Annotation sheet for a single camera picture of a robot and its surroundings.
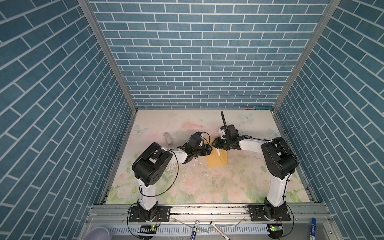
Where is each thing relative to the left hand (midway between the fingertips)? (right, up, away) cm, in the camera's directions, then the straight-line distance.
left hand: (209, 149), depth 95 cm
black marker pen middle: (+2, -33, -25) cm, 42 cm away
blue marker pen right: (+47, -33, -26) cm, 63 cm away
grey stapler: (-28, +6, +4) cm, 29 cm away
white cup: (-51, -32, -30) cm, 67 cm away
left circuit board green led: (-32, -35, -23) cm, 53 cm away
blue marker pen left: (-9, -33, -27) cm, 43 cm away
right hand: (+2, +4, +4) cm, 6 cm away
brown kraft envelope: (+6, -5, -1) cm, 7 cm away
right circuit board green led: (+31, -37, -21) cm, 53 cm away
